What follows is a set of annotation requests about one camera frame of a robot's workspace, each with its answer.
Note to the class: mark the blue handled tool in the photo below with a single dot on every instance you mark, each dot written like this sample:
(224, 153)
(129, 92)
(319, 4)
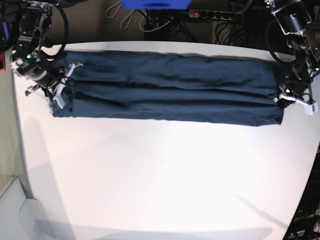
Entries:
(7, 30)

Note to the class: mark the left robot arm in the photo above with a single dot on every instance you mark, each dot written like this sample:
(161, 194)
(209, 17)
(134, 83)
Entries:
(301, 33)

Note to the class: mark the blue plastic bin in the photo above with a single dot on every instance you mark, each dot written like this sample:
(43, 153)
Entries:
(156, 4)

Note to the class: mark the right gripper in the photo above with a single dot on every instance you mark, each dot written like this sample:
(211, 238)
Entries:
(52, 82)

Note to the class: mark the red clamp at table edge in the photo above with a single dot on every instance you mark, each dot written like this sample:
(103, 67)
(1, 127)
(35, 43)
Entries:
(2, 63)

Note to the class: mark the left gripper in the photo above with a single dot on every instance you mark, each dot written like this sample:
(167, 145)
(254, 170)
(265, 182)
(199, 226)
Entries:
(296, 87)

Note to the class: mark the dark blue t-shirt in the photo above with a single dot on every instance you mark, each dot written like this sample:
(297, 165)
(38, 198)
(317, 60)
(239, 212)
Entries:
(132, 85)

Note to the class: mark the black power strip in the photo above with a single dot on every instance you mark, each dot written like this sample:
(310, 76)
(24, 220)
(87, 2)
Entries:
(216, 15)

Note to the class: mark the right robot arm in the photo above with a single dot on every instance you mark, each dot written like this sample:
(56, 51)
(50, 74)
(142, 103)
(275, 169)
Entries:
(32, 63)

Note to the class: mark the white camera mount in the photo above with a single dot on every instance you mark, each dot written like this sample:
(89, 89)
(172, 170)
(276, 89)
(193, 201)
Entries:
(306, 100)
(62, 85)

